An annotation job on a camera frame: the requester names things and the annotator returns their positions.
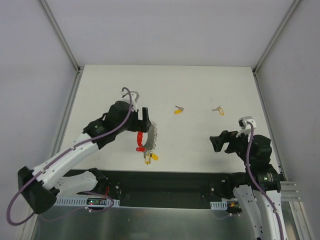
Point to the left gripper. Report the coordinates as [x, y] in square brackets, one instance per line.
[144, 120]

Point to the left aluminium frame post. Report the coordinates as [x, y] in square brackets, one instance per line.
[59, 35]

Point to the aluminium frame post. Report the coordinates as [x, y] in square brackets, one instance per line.
[280, 28]
[59, 35]

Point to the right white cable duct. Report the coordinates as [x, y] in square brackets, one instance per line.
[219, 205]

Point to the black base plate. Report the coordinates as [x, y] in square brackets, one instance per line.
[175, 190]

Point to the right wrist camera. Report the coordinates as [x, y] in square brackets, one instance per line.
[246, 124]

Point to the right aluminium frame post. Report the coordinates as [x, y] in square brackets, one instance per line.
[280, 28]

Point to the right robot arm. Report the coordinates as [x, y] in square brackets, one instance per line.
[258, 189]

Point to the left white cable duct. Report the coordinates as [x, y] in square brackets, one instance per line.
[85, 201]

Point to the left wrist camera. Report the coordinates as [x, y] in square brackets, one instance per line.
[130, 97]

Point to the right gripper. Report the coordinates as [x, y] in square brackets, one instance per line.
[230, 143]

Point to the key with yellow tag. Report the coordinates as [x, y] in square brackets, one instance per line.
[220, 110]
[178, 110]

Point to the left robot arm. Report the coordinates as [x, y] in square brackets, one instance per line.
[42, 185]

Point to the white cable duct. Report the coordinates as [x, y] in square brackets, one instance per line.
[85, 201]
[219, 205]

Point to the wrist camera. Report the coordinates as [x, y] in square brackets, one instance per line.
[130, 97]
[246, 124]

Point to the red grey carabiner keyring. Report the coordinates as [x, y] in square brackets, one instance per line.
[146, 143]

